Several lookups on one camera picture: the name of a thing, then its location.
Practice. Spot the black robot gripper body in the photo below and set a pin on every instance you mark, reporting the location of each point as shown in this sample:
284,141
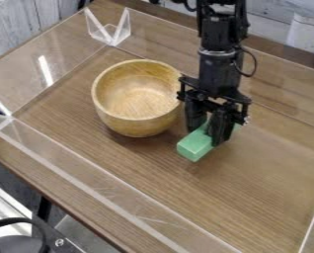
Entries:
231,99

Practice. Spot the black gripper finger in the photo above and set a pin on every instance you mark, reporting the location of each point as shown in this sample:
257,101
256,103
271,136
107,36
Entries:
195,114
221,123

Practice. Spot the green rectangular block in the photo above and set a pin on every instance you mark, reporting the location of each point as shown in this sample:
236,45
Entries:
195,145

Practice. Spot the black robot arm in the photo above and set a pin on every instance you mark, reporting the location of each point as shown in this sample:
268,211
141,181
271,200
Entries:
221,28

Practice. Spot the brown wooden bowl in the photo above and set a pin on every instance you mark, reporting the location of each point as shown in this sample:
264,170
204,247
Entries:
133,96

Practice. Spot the white cylindrical container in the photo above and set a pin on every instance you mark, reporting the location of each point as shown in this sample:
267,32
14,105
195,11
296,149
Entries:
300,32

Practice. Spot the black table leg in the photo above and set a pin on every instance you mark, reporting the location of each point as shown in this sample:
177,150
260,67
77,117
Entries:
44,209

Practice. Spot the clear acrylic enclosure wall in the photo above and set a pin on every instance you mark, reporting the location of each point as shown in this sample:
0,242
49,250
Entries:
243,200

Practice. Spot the grey metal bracket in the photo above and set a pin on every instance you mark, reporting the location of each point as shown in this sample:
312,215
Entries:
58,243

